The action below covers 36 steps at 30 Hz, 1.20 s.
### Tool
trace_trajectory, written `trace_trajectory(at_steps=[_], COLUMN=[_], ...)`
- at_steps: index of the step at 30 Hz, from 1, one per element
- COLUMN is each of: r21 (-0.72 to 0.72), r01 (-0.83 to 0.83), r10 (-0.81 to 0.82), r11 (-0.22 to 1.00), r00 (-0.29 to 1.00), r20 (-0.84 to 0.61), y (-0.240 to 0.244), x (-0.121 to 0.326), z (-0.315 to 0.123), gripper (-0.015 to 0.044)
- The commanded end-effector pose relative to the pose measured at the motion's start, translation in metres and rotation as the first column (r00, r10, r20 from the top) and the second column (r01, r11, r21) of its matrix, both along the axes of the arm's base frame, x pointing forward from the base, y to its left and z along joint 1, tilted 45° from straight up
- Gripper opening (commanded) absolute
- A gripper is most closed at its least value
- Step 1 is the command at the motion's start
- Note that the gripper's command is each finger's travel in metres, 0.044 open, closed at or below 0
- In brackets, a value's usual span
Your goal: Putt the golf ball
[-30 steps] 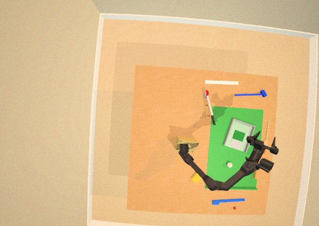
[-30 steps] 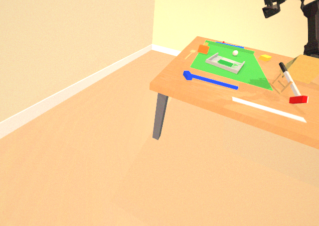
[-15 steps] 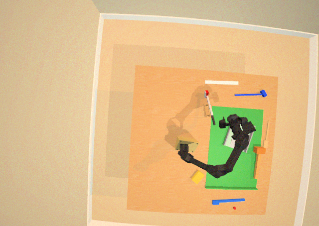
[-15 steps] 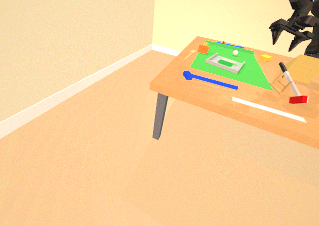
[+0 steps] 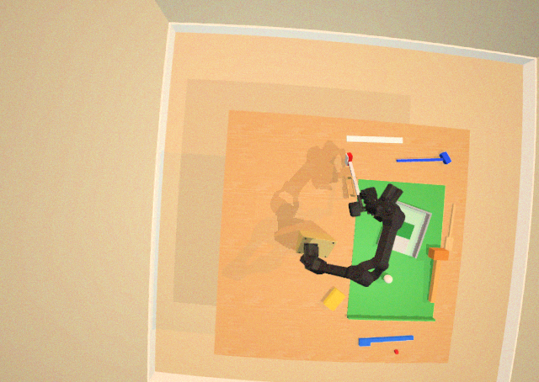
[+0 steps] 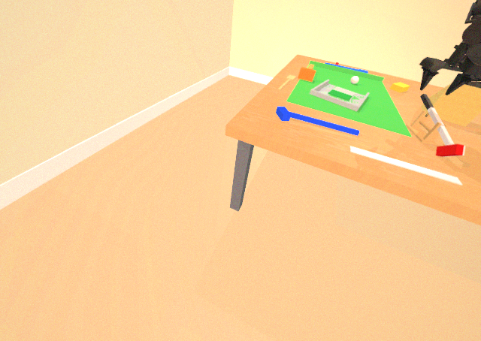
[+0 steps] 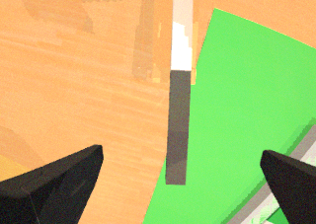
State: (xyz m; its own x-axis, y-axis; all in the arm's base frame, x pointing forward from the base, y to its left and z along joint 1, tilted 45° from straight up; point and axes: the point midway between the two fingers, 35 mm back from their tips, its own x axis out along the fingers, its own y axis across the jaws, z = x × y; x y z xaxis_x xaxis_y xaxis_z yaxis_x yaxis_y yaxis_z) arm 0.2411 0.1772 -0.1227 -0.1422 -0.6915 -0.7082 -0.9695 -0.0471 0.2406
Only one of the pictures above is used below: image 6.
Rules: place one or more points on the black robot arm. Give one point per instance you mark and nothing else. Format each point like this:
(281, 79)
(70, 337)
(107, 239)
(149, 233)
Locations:
(471, 64)

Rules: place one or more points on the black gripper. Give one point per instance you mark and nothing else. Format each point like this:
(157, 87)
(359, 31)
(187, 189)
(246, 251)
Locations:
(431, 66)

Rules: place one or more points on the green flat mat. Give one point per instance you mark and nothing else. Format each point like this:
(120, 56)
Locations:
(378, 110)

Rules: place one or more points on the orange putter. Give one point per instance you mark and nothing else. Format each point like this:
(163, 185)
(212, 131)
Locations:
(307, 73)

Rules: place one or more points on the white flat bar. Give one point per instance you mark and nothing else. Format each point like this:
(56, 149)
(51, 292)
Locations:
(412, 167)

